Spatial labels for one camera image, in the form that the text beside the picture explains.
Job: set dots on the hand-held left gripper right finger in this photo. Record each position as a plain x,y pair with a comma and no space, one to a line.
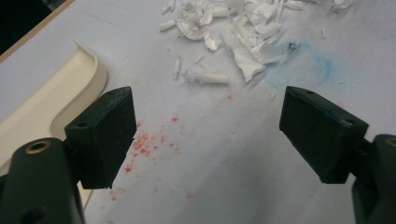
320,137

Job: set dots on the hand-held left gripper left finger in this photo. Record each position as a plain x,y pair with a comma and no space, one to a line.
102,137

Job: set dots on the cream plastic dustpan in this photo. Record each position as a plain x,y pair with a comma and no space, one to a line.
46,99

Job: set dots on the pile of white paper scraps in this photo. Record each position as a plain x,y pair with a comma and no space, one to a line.
249,37

